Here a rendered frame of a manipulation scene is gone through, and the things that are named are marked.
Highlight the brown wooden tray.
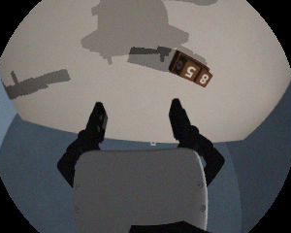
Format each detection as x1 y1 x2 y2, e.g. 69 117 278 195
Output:
169 50 210 75

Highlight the brown number cube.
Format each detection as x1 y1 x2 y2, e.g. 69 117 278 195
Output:
193 63 212 87
174 56 201 82

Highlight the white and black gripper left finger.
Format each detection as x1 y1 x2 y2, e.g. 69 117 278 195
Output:
57 102 108 188

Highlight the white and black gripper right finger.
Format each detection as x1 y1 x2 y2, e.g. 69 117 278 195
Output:
169 98 225 187

